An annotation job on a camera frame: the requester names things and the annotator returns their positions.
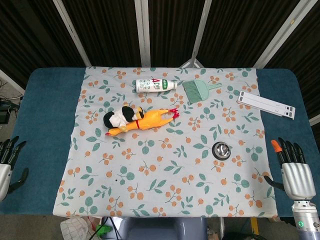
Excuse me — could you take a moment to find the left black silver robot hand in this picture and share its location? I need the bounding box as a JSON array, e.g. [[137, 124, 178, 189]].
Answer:
[[0, 136, 30, 202]]

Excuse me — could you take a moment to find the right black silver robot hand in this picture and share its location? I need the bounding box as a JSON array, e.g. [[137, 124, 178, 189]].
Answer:
[[264, 136, 317, 200]]

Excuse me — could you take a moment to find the shiny metal bowl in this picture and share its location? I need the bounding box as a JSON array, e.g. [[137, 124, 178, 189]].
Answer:
[[211, 141, 232, 161]]

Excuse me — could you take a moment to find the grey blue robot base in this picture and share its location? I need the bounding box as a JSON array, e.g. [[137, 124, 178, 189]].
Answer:
[[119, 216, 209, 240]]

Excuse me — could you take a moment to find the white folding stand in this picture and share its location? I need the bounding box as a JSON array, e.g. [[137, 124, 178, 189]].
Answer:
[[236, 90, 297, 121]]

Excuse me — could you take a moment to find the white plastic bag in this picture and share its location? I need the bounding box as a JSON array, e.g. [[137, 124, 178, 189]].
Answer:
[[59, 217, 101, 240]]

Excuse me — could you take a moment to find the blue fabric table cover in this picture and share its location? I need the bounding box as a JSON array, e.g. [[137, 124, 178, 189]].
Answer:
[[0, 66, 320, 223]]

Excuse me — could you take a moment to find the small green plastic object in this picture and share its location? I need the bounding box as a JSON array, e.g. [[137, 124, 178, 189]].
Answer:
[[96, 224, 113, 236]]

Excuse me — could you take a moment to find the black white plush penguin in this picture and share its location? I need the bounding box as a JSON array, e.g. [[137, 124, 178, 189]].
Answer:
[[102, 105, 146, 129]]

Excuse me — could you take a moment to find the green mini dustpan brush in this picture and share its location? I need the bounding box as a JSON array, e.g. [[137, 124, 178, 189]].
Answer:
[[181, 79, 223, 104]]

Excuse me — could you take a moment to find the floral print white cloth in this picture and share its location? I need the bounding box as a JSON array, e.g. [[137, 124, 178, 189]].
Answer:
[[52, 65, 279, 218]]

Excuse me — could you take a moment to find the yellow rubber chicken toy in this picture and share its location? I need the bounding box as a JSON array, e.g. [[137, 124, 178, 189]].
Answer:
[[104, 107, 181, 137]]

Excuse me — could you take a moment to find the white plastic drink bottle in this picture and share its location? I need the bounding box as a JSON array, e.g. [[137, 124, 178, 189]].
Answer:
[[135, 77, 179, 94]]

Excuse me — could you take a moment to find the tangle of black cables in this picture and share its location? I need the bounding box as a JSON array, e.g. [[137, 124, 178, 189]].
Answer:
[[0, 77, 23, 125]]

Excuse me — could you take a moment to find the white metal partition post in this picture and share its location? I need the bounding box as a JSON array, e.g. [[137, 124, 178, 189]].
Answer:
[[179, 0, 213, 68], [252, 0, 305, 69], [134, 0, 153, 68], [51, 0, 92, 67]]

